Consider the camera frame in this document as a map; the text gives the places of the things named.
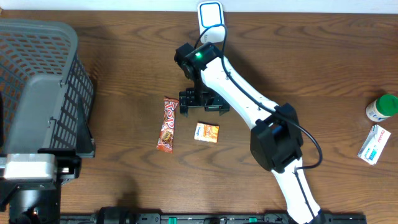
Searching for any small orange box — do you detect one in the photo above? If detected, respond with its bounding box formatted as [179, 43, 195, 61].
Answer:
[194, 123, 220, 143]

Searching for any red Top chocolate bar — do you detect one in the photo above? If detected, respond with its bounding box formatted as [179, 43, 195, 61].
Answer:
[157, 98, 179, 153]

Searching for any white blue medicine box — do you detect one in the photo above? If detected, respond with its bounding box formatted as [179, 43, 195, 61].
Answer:
[358, 124, 391, 166]

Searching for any green lid jar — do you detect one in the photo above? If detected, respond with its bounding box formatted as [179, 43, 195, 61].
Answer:
[366, 94, 397, 122]

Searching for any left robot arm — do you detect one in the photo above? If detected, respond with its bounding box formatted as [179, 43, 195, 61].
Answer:
[1, 96, 95, 223]

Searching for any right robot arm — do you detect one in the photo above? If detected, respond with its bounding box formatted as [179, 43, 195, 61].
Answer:
[174, 42, 325, 223]

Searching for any white barcode scanner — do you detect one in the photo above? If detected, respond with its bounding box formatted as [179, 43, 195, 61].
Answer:
[197, 1, 225, 44]

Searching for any grey plastic mesh basket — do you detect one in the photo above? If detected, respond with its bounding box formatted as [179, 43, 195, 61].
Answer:
[1, 19, 94, 154]

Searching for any black mounting rail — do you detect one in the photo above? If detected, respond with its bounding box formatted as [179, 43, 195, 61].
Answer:
[60, 206, 368, 224]

